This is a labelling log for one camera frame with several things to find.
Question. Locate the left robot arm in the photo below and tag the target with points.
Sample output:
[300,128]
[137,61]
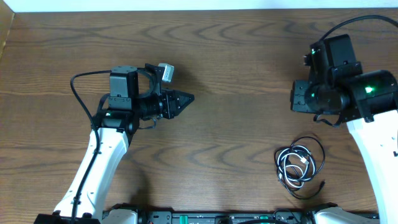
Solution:
[135,95]

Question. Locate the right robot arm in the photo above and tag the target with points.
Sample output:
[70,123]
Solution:
[365,102]

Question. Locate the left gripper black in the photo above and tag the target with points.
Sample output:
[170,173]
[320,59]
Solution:
[171,102]

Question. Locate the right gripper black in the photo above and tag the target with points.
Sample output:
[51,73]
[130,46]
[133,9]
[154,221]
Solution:
[298,103]

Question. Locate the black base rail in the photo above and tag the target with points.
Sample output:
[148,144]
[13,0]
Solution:
[224,218]

